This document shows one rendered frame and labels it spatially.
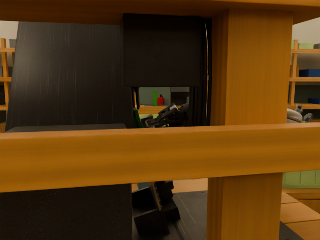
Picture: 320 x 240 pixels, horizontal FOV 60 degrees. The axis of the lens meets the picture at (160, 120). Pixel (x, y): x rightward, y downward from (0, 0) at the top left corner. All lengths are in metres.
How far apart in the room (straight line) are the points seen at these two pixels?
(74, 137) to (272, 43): 0.42
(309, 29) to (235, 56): 6.91
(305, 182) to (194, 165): 1.24
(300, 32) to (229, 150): 6.88
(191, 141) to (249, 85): 0.17
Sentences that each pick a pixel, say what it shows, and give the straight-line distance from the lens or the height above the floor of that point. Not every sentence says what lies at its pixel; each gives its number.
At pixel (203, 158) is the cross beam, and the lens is 0.52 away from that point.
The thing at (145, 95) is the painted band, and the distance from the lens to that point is 6.43.
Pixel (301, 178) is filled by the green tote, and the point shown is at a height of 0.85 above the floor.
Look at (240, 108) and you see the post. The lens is 0.58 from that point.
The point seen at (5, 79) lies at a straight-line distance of 6.49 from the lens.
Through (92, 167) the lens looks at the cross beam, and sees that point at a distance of 0.49.
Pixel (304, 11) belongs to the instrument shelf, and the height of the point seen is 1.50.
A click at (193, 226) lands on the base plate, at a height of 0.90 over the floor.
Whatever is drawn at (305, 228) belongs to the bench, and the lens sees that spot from 1.09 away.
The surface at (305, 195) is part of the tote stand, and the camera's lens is 1.66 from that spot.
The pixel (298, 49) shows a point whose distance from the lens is 6.58.
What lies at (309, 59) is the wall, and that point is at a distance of 7.42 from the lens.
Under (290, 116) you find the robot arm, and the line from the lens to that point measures 1.17.
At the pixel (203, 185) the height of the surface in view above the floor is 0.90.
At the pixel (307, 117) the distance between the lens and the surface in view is 1.97.
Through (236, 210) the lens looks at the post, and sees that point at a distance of 0.64.
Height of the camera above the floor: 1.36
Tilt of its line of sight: 8 degrees down
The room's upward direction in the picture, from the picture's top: straight up
